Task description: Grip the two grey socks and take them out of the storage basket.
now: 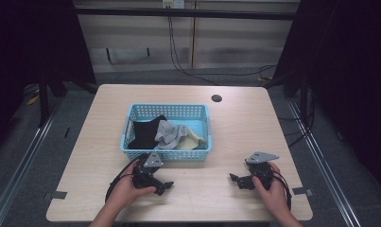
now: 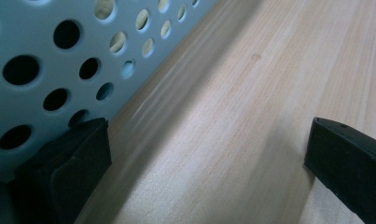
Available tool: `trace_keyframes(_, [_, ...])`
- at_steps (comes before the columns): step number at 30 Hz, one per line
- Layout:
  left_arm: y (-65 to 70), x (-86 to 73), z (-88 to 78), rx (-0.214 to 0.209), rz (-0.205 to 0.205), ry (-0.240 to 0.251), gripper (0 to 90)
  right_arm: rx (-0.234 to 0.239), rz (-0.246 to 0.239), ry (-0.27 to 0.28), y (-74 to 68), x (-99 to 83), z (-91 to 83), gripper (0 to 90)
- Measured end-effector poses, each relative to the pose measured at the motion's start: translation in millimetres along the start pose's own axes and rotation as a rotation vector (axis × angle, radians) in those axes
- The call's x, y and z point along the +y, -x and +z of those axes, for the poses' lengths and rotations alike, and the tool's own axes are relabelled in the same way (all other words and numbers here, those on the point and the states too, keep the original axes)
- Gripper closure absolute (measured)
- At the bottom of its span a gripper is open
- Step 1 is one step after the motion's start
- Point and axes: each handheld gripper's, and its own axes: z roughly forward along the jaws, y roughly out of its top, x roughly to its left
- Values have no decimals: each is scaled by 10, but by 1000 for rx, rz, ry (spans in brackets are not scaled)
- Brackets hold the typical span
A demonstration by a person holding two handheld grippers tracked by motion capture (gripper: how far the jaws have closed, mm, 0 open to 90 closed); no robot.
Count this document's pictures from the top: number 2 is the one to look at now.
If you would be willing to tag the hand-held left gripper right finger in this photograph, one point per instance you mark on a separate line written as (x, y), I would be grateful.
(347, 161)

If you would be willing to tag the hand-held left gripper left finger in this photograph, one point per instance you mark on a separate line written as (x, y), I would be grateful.
(64, 174)

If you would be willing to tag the grey perforated plastic basket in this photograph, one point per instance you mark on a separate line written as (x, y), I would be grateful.
(52, 71)

